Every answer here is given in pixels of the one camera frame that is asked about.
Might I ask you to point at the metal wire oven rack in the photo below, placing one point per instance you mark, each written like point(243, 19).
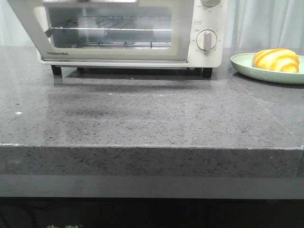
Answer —
point(112, 32)

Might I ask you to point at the lower timer knob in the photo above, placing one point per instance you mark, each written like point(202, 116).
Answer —
point(206, 40)

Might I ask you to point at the upper temperature knob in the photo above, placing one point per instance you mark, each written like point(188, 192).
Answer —
point(210, 3)

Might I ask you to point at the light green plate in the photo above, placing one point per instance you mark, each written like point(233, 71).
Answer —
point(243, 64)

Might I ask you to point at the yellow striped croissant bread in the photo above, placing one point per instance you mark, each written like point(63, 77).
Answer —
point(277, 59)

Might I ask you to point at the white Toshiba toaster oven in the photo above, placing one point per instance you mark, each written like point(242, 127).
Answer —
point(204, 18)

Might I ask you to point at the glass oven door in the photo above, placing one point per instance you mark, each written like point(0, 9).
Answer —
point(36, 17)

